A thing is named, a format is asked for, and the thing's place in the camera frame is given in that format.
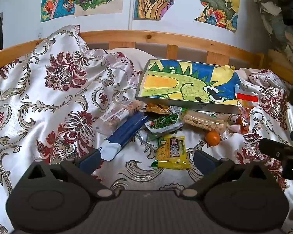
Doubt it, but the wall poster with landscape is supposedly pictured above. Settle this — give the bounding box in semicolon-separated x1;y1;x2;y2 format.
193;0;240;33

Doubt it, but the wall poster with swirls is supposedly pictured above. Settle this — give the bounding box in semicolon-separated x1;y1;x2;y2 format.
134;0;194;21

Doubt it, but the golden snack packet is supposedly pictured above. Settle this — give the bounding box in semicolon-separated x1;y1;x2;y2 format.
144;102;172;115

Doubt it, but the white pillow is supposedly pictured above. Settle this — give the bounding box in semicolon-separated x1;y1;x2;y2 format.
105;47;159;65

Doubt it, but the grey tray with dinosaur drawing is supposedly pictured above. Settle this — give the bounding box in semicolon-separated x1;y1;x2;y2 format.
135;59;245;114

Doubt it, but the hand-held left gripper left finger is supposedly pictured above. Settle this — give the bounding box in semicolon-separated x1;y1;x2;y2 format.
21;148;118;200

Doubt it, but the white and green packet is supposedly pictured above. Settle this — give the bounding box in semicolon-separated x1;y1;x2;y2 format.
170;105;189;114

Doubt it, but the orange snack bag red label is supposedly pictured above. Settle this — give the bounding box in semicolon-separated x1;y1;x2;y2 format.
228;91;259;135

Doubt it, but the long blue and white box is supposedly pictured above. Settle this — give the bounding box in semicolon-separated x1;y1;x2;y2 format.
99;112;149;162

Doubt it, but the yellow snack packet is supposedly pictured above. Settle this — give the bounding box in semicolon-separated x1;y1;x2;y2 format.
153;135;191;170

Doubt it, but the white wall pipe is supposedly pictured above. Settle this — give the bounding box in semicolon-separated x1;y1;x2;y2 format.
127;0;137;31

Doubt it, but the white packet of green vegetables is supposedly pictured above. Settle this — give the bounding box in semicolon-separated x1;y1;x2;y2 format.
138;112;185;142

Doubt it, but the clear cracker packet white label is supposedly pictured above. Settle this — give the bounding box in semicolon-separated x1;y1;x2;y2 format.
94;99;147;135

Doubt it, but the floral satin blanket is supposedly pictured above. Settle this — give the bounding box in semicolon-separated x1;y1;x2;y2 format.
0;25;293;234

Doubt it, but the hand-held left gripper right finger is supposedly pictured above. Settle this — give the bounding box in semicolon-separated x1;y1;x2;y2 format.
179;149;275;200

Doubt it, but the wall poster with blue ground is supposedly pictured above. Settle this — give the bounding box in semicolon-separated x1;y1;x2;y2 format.
40;0;79;23

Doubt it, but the small orange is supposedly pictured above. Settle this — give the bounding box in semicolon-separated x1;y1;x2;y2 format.
205;131;221;147

